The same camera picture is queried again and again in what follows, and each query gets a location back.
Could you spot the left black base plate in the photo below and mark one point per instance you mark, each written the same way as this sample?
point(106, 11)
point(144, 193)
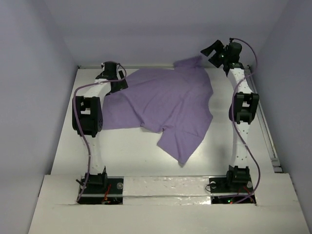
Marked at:
point(109, 192)

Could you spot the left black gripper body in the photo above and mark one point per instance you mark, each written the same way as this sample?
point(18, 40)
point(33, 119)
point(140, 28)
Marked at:
point(117, 84)

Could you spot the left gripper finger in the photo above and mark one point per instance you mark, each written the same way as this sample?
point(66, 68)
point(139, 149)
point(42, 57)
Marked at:
point(121, 85)
point(121, 75)

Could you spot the purple t shirt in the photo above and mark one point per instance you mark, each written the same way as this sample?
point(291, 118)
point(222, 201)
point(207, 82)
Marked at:
point(173, 102)

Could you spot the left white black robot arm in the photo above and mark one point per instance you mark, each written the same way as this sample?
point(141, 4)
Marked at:
point(87, 121)

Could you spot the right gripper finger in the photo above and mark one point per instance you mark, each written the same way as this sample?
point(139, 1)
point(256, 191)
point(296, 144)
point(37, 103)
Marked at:
point(216, 61)
point(217, 46)

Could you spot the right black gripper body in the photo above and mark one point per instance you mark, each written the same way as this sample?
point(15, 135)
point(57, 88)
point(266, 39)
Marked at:
point(218, 55)

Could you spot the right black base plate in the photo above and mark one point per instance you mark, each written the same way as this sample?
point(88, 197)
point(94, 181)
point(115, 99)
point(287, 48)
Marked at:
point(222, 193)

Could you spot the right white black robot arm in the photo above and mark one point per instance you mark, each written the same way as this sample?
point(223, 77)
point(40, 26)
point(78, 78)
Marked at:
point(242, 112)

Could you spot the aluminium rail right side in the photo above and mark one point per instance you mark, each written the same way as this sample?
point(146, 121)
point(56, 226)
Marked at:
point(277, 167)

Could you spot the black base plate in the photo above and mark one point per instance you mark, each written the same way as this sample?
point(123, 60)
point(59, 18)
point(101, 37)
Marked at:
point(222, 193)
point(109, 192)

